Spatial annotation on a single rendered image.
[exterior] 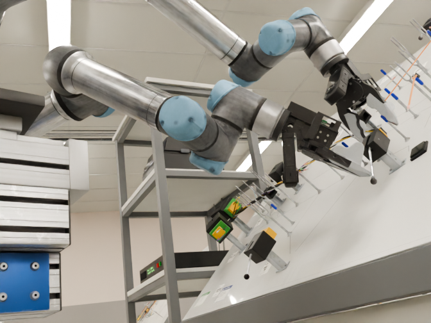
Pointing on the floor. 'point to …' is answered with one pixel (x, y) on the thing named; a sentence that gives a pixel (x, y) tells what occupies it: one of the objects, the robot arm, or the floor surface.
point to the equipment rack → (174, 202)
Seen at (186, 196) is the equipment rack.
